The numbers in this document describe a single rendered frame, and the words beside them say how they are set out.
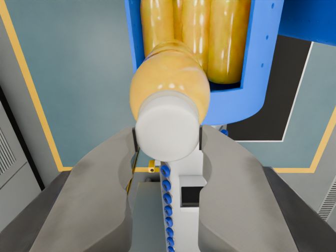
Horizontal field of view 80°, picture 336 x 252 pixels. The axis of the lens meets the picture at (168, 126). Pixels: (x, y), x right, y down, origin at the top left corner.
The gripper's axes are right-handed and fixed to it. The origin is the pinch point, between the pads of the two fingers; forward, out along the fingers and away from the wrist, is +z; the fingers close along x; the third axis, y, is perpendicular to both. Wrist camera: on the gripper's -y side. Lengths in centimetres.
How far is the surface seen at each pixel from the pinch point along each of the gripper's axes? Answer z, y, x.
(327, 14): 49, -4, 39
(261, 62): 23.5, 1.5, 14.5
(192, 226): 51, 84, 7
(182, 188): 43, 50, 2
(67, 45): 144, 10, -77
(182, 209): 36, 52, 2
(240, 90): 21.5, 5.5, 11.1
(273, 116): 129, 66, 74
